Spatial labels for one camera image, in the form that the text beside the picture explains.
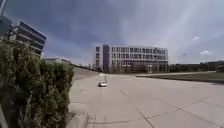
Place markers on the row of trees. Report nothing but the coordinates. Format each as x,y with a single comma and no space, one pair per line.
193,67

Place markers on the grey building with horizontal bands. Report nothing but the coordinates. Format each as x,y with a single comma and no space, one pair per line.
31,36

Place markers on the grass area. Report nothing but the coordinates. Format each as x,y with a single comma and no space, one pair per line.
193,77

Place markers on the large white building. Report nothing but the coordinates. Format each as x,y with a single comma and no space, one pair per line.
133,58

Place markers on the low pale building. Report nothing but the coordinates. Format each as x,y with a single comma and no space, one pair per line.
56,60

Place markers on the green hedge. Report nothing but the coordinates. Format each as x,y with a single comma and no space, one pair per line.
30,86

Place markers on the pale concrete slab plaza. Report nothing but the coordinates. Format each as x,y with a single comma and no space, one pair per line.
140,100

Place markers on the wide concrete steps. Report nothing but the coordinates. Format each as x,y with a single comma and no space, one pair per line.
83,71

